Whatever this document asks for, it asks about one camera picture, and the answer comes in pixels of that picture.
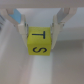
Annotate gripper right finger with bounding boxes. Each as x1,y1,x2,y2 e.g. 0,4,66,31
49,7,73,47

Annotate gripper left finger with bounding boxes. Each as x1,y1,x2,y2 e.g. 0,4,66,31
1,7,30,47

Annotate yellow block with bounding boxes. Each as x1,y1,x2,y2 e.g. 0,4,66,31
26,25,53,57

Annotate white plastic box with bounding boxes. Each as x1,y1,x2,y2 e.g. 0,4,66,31
0,0,84,84

